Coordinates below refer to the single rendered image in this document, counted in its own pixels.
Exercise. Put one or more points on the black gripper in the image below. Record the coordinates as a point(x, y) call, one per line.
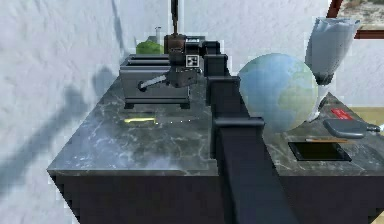
point(181, 76)

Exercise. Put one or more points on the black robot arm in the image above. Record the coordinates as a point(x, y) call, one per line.
point(243, 160)

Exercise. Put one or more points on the grey metal toaster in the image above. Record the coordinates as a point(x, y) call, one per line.
point(151, 96)

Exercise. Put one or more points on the green lettuce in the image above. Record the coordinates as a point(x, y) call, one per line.
point(148, 48)

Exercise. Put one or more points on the small clear bottle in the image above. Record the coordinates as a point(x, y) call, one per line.
point(158, 33)

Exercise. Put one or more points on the dark upright rod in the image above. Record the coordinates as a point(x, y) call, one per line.
point(174, 16)

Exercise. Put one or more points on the dark marble counter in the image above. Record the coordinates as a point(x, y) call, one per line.
point(143, 150)

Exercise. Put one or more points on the blue green globe ball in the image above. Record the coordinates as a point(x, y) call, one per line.
point(276, 91)

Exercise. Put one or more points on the white grey vase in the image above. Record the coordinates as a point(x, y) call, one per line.
point(330, 46)

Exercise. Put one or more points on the brown framed window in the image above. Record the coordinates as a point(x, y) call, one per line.
point(366, 34)

